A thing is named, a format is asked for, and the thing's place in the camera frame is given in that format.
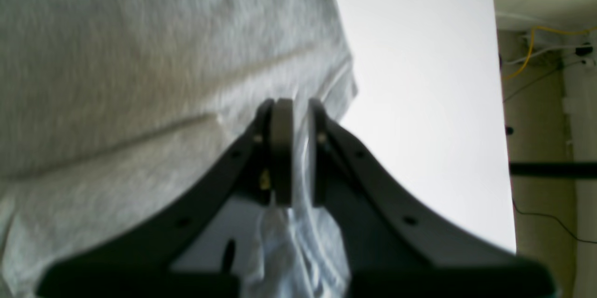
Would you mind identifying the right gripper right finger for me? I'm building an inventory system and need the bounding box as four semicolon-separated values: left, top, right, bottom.
308;99;555;298

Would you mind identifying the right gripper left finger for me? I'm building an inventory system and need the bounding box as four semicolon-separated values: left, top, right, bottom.
36;99;294;298

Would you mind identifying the grey T-shirt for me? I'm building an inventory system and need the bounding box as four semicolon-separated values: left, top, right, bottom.
1;0;357;298

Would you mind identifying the black tripod stand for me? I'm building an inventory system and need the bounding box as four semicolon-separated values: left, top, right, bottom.
509;162;597;179

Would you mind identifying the black floor cables left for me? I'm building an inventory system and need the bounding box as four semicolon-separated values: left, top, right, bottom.
512;200;597;245

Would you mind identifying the yellow cable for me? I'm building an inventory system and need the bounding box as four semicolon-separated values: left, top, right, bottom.
503;25;597;79

